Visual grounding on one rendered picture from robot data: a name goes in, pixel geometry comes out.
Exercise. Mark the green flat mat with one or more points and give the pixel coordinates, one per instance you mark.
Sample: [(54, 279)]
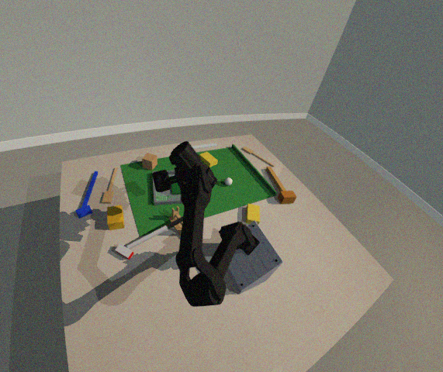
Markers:
[(246, 188)]

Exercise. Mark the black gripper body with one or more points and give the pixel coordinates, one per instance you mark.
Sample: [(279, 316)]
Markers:
[(162, 181)]

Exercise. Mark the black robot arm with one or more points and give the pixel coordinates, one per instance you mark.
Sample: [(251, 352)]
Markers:
[(208, 287)]

